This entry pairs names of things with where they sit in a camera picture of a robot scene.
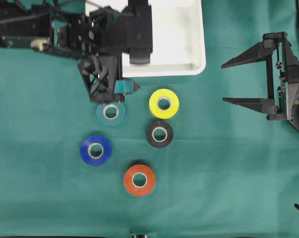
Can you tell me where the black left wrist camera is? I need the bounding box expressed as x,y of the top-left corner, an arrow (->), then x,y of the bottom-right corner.
97,0 -> 153,64

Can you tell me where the teal tape roll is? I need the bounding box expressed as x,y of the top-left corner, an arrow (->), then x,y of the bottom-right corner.
96,103 -> 126,127

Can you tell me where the black tape roll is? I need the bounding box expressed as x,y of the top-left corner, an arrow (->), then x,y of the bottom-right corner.
146,120 -> 174,148

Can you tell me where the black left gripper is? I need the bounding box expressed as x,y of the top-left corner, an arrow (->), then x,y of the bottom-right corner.
50,7 -> 141,104

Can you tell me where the white plastic case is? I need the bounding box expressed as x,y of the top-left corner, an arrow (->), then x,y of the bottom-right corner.
85,0 -> 206,78

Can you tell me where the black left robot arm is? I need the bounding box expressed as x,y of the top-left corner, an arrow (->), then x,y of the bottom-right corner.
0,0 -> 140,104

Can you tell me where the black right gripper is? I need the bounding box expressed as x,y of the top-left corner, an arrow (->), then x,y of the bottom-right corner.
221,32 -> 299,132

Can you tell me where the green table cloth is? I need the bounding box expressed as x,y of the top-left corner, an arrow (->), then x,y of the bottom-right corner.
0,0 -> 299,238

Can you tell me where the blue tape roll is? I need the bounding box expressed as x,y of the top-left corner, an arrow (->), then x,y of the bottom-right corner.
80,135 -> 112,167

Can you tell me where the red tape roll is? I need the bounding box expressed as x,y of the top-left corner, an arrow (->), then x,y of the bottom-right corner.
123,164 -> 156,197

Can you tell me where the metal object bottom edge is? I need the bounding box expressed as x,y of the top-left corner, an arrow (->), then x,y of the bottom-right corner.
130,230 -> 155,238

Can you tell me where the yellow tape roll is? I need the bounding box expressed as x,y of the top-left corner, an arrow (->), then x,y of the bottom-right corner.
149,89 -> 180,119

